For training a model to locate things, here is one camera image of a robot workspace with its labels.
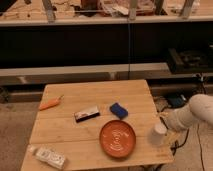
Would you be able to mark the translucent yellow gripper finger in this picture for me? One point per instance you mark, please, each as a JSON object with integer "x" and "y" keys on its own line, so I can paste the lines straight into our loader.
{"x": 170, "y": 137}

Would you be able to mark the white ceramic cup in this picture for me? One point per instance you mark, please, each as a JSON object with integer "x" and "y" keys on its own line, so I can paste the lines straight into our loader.
{"x": 157, "y": 134}

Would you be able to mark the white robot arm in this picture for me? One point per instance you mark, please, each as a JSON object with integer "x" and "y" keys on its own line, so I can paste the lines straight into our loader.
{"x": 199, "y": 108}

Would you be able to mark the orange ceramic bowl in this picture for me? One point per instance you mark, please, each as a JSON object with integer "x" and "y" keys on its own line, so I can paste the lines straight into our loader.
{"x": 117, "y": 139}

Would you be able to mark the blue sponge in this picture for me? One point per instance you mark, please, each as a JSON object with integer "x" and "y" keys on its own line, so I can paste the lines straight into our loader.
{"x": 118, "y": 110}

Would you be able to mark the black tray on shelf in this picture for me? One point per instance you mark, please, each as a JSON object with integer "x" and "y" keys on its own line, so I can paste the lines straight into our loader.
{"x": 190, "y": 61}

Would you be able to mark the orange toy carrot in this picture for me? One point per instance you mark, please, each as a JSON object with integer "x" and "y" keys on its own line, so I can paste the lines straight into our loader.
{"x": 51, "y": 103}

